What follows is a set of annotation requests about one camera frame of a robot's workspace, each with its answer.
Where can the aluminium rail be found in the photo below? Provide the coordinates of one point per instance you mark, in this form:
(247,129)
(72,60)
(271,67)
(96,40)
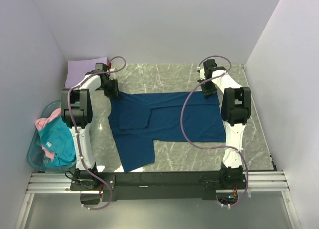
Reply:
(56,183)

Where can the black base beam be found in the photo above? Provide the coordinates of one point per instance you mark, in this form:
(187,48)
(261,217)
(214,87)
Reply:
(159,185)

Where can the clear blue plastic basket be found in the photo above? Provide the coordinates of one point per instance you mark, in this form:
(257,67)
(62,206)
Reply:
(35,155)

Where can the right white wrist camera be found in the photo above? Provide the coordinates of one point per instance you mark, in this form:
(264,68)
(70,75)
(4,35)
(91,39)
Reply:
(201,72)

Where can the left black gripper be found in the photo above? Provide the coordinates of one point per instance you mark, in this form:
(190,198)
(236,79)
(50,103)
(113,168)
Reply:
(115,92)

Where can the dark blue t shirt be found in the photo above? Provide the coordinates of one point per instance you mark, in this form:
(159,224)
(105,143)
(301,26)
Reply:
(137,120)

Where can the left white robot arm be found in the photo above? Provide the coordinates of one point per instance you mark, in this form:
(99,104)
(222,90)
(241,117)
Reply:
(77,114)

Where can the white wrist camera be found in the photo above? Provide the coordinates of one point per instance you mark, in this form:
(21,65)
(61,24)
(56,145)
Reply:
(201,72)
(112,74)

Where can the pink t shirt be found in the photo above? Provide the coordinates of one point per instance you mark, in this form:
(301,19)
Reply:
(42,125)

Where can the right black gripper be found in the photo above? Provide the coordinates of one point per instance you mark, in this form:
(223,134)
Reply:
(207,93)

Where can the teal t shirt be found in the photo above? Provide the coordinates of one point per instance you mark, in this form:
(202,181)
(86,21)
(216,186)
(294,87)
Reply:
(62,145)

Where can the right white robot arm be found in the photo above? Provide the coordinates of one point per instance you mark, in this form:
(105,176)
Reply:
(235,112)

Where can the folded lavender t shirt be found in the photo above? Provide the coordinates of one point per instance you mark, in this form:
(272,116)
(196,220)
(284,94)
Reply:
(78,69)

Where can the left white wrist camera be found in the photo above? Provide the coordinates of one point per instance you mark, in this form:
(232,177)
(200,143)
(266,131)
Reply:
(112,74)

